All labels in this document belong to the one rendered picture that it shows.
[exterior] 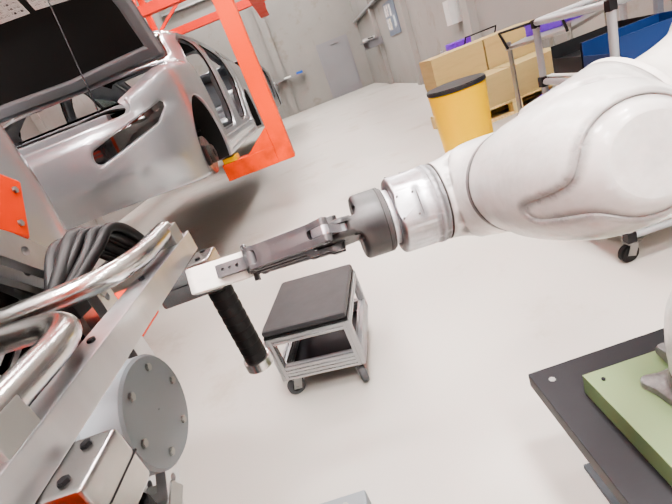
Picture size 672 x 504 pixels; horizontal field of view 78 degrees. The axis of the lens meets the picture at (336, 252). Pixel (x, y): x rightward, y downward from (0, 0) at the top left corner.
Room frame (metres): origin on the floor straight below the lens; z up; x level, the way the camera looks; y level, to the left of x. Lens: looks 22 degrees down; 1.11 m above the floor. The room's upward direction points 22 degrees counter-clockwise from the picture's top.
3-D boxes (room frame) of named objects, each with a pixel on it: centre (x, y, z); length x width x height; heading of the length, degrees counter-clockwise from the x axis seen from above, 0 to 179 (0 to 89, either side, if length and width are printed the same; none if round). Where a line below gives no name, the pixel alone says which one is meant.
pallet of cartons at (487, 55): (4.94, -2.44, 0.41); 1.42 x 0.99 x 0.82; 86
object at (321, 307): (1.54, 0.18, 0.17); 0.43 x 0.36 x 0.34; 166
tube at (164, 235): (0.50, 0.29, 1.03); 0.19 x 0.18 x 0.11; 86
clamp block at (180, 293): (0.56, 0.21, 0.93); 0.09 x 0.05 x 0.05; 86
